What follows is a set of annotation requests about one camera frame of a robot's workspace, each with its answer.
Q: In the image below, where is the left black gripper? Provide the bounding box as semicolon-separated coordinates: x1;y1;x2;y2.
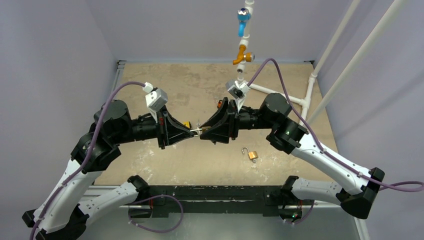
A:
114;103;195;148

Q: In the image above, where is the yellow black padlock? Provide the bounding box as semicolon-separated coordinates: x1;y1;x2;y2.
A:
183;121;192;129

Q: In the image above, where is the orange black padlock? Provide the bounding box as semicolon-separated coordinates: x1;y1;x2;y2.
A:
217;100;223;109

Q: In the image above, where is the brass padlock long shackle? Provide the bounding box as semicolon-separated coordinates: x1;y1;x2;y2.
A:
190;127;209;137

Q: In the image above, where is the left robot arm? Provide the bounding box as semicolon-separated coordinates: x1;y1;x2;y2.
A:
22;100;194;240

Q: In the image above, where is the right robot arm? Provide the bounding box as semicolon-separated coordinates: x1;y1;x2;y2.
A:
200;93;385;219

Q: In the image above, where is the brass padlock open shackle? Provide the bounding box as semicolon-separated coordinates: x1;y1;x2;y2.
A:
241;147;259;163

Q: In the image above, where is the black base bar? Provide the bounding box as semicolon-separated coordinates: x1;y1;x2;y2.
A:
129;176;314;221

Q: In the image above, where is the orange tap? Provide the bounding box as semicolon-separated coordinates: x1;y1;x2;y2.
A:
232;44;255;65

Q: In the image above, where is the blue tap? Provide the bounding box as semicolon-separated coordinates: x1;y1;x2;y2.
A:
237;7;251;37

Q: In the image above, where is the white diagonal pole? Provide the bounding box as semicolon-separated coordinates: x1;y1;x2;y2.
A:
303;0;407;127

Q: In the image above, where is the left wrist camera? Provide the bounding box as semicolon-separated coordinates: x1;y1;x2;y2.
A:
142;82;168;123

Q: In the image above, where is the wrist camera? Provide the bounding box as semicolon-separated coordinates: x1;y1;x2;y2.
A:
225;80;251;113
142;82;168;123

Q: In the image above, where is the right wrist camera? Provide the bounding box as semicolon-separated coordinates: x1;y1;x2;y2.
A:
225;80;251;113

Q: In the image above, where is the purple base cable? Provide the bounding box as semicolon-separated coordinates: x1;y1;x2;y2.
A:
127;194;185;234

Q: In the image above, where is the white pvc pipe frame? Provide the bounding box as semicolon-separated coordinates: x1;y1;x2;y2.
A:
235;0;319;128

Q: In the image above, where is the aluminium frame rail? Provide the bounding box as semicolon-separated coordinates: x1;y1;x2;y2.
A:
89;60;127;167

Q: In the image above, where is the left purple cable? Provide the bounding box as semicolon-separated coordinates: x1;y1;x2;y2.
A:
29;81;147;240

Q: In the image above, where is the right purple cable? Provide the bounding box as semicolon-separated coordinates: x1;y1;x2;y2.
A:
246;58;424;193

